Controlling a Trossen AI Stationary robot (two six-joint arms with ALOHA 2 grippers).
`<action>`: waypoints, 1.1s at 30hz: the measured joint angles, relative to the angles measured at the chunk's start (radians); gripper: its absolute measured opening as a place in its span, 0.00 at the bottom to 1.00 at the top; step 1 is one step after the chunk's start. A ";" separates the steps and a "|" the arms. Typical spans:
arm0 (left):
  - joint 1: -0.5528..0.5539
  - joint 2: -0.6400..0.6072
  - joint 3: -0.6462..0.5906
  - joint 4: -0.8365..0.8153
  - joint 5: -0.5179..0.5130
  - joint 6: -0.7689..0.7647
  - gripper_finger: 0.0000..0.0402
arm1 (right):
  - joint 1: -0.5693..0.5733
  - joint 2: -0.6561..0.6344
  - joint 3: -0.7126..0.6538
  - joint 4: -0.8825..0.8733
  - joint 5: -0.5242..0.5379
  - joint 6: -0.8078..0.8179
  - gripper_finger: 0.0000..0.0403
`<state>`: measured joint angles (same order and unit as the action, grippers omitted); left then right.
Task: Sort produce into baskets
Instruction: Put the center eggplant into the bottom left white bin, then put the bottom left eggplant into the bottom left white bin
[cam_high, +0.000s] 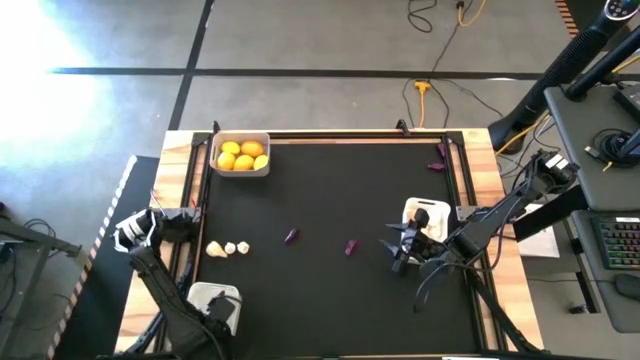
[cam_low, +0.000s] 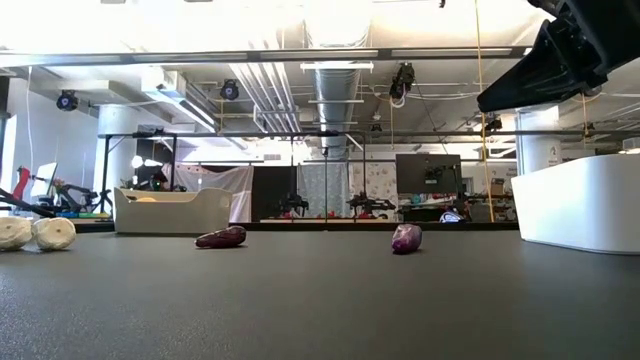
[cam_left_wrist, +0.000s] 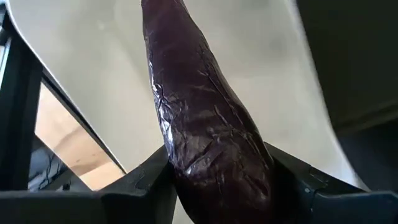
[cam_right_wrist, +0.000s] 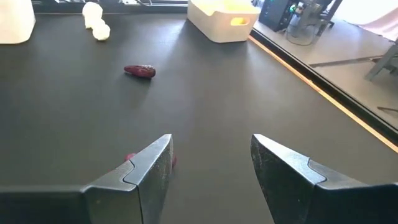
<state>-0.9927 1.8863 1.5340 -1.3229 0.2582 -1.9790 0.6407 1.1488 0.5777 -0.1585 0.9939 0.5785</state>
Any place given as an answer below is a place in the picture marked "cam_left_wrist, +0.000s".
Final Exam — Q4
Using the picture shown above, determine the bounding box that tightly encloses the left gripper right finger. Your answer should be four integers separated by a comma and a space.
264, 141, 398, 224

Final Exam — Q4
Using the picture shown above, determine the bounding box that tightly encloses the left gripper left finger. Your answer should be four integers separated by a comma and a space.
0, 144, 178, 224

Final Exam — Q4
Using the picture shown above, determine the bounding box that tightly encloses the large purple eggplant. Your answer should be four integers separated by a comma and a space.
141, 0, 282, 224

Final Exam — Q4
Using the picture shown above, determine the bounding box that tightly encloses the white plastic basket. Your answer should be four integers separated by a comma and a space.
4, 0, 371, 224

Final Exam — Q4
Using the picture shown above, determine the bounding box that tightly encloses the black table mat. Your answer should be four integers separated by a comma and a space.
295, 0, 398, 194

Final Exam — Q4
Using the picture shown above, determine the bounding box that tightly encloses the black aluminium table frame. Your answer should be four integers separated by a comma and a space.
0, 12, 128, 192

